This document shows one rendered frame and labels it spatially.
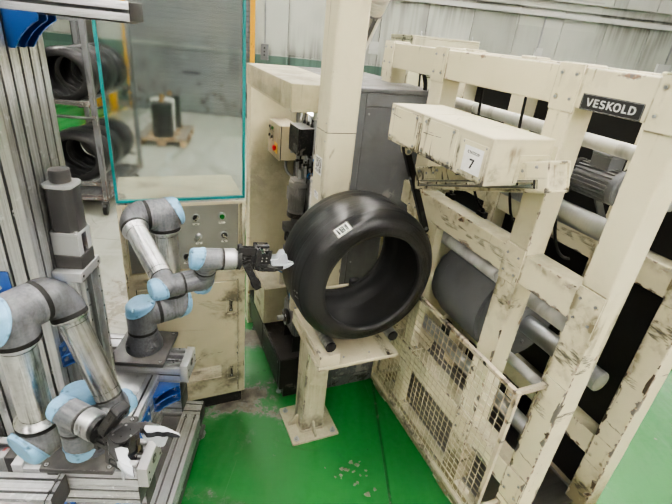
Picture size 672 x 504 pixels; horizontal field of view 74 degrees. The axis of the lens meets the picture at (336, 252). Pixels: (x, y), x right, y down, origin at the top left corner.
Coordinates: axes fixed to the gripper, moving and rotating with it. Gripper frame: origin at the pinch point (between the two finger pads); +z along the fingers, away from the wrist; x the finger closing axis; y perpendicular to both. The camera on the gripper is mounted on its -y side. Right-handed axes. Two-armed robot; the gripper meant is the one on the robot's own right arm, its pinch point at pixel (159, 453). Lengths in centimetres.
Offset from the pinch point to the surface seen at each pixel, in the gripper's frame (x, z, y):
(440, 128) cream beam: -90, 34, -82
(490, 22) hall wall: -1048, -77, -290
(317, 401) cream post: -123, -5, 69
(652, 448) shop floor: -209, 176, 79
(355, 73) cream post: -101, -4, -96
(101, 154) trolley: -261, -323, 3
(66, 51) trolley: -247, -348, -89
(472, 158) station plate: -77, 47, -75
